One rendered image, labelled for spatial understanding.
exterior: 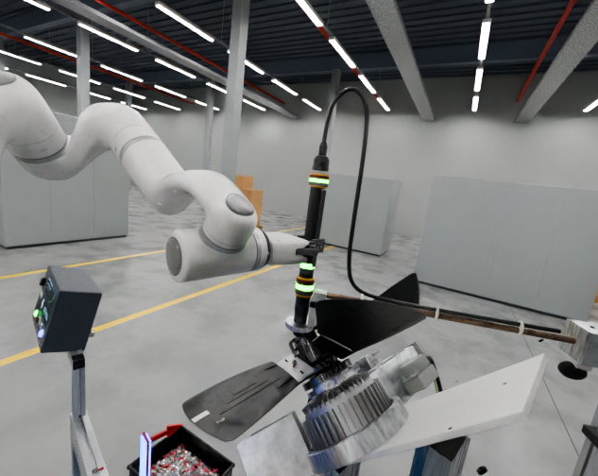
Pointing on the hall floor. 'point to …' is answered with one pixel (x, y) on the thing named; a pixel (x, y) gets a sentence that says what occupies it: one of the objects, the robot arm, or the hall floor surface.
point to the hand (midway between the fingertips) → (310, 243)
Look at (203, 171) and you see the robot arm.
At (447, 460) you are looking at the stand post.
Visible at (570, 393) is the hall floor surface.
